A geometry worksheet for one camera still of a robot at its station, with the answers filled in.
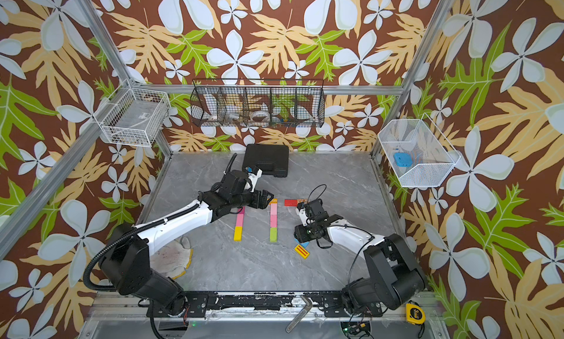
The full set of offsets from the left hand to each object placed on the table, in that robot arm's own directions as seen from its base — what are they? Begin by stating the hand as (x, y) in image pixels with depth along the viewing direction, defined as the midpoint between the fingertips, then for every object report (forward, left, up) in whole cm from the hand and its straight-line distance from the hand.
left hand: (267, 191), depth 84 cm
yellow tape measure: (-39, -49, -14) cm, 64 cm away
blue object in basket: (+9, -52, +9) cm, 53 cm away
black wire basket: (+38, +5, +14) cm, 41 cm away
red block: (+6, -10, -18) cm, 21 cm away
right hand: (-10, -13, -16) cm, 23 cm away
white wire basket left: (+26, +56, +15) cm, 63 cm away
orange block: (-5, -3, 0) cm, 5 cm away
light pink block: (-5, +13, -16) cm, 21 cm away
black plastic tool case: (+27, -1, -11) cm, 29 cm away
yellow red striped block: (-17, -13, -16) cm, 27 cm away
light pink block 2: (0, -2, -14) cm, 14 cm away
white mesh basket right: (+12, -58, +10) cm, 60 cm away
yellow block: (-10, +13, -17) cm, 23 cm away
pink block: (-5, -2, -16) cm, 17 cm away
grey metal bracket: (-40, -11, -16) cm, 45 cm away
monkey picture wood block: (+6, -16, -17) cm, 24 cm away
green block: (-10, -2, -17) cm, 20 cm away
